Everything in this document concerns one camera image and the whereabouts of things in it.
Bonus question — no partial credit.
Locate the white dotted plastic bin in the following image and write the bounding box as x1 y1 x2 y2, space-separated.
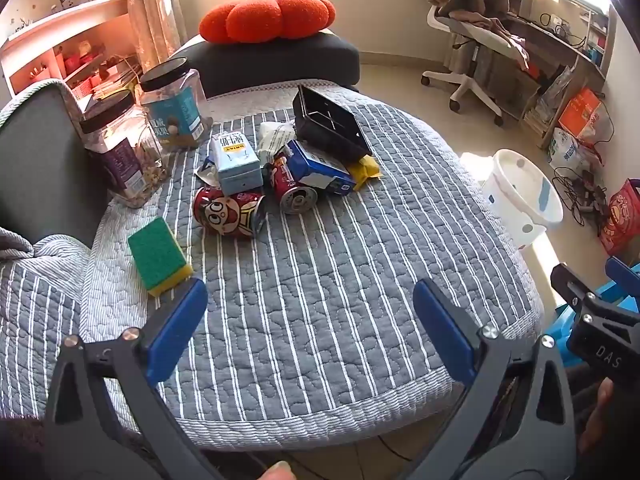
481 149 565 251

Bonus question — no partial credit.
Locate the crumpled white paper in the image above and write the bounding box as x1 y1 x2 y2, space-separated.
257 121 298 166
194 157 221 186

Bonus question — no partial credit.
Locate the person's left hand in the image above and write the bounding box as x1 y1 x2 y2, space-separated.
255 460 294 480

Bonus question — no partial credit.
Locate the plastic jar with teal label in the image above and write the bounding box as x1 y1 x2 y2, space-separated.
139 57 214 150

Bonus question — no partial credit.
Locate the black plastic tray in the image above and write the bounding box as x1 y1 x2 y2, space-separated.
292 84 373 161

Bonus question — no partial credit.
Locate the white plastic bag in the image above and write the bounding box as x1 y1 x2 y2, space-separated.
547 127 592 171

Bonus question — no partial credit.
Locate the yellow snack packet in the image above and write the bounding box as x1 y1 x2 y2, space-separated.
347 155 383 192

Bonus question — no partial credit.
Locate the green and yellow sponge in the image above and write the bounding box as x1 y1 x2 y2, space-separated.
127 216 195 297

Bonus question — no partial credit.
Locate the dark blue carton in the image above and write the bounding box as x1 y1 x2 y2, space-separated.
285 139 357 196

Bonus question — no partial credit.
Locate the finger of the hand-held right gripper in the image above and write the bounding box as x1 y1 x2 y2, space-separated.
604 256 640 292
550 262 598 313

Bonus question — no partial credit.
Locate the light blue milk carton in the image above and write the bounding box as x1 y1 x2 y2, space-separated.
207 131 264 196

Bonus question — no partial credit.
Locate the orange cardboard box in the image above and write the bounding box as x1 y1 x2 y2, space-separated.
557 87 604 143

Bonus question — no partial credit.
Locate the orange pumpkin cushion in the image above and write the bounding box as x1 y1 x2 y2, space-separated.
199 0 337 44

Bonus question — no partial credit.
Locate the plastic jar with purple label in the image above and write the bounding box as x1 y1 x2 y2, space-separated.
79 91 171 209

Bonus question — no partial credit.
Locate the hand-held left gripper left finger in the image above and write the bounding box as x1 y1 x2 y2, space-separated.
45 277 226 480

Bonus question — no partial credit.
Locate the red printed bag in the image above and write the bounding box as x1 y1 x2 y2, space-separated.
597 178 640 256

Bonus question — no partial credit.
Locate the red cartoon drink can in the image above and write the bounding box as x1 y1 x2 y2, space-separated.
193 186 266 241

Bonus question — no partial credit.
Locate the grey sofa armrest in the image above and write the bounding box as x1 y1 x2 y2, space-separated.
0 82 108 249

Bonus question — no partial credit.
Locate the white office chair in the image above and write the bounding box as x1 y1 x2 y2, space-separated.
420 0 531 127

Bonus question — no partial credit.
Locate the person's right hand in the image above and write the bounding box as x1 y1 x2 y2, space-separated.
575 377 616 457

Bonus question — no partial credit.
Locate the tangle of black cables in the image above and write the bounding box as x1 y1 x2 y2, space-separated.
552 165 612 237

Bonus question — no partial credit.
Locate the blue plastic stool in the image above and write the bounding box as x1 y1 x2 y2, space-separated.
542 280 640 361

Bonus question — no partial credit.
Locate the grey striped quilted blanket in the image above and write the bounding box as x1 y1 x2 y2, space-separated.
0 80 546 452

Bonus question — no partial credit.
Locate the dark grey seat cushion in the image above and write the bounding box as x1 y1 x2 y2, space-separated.
170 30 361 99

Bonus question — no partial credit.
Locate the beige curtain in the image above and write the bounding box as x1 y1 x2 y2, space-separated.
125 0 183 77

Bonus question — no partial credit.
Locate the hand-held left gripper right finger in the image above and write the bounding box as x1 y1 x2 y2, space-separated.
400 278 581 480

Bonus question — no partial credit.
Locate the wooden desk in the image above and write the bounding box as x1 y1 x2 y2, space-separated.
505 0 617 151

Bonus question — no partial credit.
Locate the white bookshelf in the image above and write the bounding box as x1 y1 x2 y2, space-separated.
0 0 151 106

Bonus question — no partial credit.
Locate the stack of books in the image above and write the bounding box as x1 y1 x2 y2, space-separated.
522 67 573 137

